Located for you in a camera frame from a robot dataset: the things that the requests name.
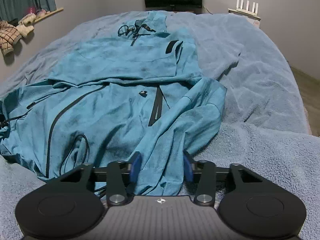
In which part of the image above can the teal zip hooded jacket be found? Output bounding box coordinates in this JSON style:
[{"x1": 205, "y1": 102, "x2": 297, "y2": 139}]
[{"x1": 1, "y1": 12, "x2": 226, "y2": 196}]

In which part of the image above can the blue fleece bed blanket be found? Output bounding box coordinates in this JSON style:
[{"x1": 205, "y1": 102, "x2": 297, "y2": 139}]
[{"x1": 1, "y1": 11, "x2": 319, "y2": 239}]

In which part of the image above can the white wifi router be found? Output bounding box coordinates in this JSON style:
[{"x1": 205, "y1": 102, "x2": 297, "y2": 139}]
[{"x1": 228, "y1": 0, "x2": 261, "y2": 21}]

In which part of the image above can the wooden window sill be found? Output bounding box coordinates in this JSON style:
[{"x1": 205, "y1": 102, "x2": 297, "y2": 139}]
[{"x1": 33, "y1": 7, "x2": 64, "y2": 24}]

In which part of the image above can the cream plush garment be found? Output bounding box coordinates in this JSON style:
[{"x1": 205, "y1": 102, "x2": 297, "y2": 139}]
[{"x1": 16, "y1": 13, "x2": 36, "y2": 38}]

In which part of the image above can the checked beige garment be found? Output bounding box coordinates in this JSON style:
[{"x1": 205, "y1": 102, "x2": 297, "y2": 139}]
[{"x1": 0, "y1": 21, "x2": 22, "y2": 56}]

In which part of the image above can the pink item on sill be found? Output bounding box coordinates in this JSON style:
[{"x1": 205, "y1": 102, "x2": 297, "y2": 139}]
[{"x1": 26, "y1": 6, "x2": 49, "y2": 17}]

